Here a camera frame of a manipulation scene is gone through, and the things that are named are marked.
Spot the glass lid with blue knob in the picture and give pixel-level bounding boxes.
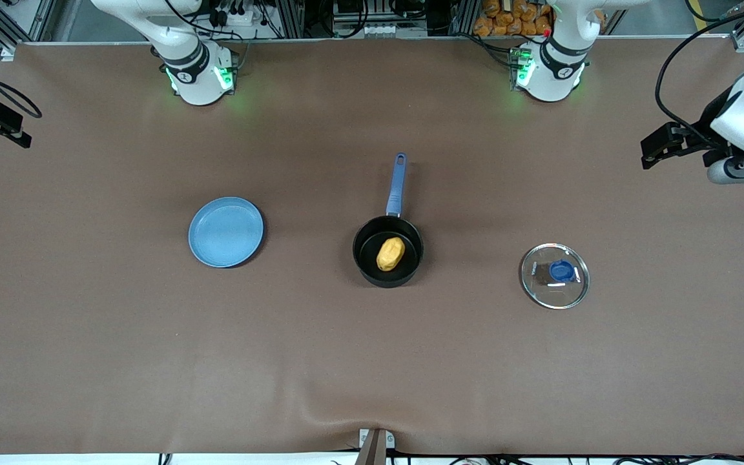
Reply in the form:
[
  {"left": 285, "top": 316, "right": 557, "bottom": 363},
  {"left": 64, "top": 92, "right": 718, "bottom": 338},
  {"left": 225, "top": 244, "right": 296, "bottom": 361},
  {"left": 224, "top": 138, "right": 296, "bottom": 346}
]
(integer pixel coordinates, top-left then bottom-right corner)
[{"left": 519, "top": 243, "right": 590, "bottom": 309}]

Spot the yellow potato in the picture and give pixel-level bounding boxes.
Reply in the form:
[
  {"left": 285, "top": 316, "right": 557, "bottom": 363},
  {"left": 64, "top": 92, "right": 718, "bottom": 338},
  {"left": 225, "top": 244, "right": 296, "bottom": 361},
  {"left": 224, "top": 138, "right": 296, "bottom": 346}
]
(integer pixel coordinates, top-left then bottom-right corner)
[{"left": 376, "top": 236, "right": 406, "bottom": 273}]

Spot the pile of orange toy food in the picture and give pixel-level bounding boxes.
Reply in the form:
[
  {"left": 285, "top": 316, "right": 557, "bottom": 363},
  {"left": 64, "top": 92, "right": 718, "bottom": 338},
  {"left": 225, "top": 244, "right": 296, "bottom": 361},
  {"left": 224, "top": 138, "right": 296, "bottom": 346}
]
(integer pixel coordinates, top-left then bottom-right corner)
[{"left": 473, "top": 0, "right": 553, "bottom": 37}]

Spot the blue round plate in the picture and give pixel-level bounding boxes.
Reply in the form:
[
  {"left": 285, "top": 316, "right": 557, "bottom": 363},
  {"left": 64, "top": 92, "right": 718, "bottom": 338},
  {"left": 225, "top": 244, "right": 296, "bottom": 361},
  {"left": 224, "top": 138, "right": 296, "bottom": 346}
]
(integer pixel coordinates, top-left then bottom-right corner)
[{"left": 189, "top": 197, "right": 265, "bottom": 269}]

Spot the grey control box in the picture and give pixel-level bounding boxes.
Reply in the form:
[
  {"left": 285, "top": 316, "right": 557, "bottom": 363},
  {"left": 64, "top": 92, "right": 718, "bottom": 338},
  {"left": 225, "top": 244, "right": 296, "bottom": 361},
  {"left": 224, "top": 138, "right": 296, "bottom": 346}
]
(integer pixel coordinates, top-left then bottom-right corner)
[{"left": 333, "top": 0, "right": 411, "bottom": 38}]

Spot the brown table cover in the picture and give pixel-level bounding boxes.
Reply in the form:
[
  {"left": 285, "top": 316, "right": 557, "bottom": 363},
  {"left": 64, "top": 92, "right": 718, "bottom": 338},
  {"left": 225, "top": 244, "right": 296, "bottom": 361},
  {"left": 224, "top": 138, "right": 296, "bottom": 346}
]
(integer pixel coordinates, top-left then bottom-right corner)
[{"left": 0, "top": 36, "right": 744, "bottom": 456}]

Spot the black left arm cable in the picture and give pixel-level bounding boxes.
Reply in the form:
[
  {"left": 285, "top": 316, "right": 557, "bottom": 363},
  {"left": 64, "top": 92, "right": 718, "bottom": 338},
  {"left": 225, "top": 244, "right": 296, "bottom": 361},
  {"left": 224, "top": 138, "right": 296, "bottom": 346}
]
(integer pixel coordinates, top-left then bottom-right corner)
[{"left": 655, "top": 0, "right": 744, "bottom": 140}]

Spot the black pot with blue handle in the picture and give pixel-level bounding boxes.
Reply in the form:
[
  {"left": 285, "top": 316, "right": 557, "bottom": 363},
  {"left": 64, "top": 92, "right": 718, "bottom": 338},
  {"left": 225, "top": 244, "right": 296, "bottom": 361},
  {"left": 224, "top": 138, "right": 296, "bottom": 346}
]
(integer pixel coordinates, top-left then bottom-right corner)
[{"left": 353, "top": 152, "right": 424, "bottom": 289}]

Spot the metal clamp bracket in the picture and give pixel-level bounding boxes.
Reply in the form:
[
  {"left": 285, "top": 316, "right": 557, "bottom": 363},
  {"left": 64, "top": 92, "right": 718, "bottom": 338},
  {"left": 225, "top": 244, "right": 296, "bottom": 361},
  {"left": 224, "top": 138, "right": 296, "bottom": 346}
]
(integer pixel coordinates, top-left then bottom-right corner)
[{"left": 359, "top": 428, "right": 395, "bottom": 465}]

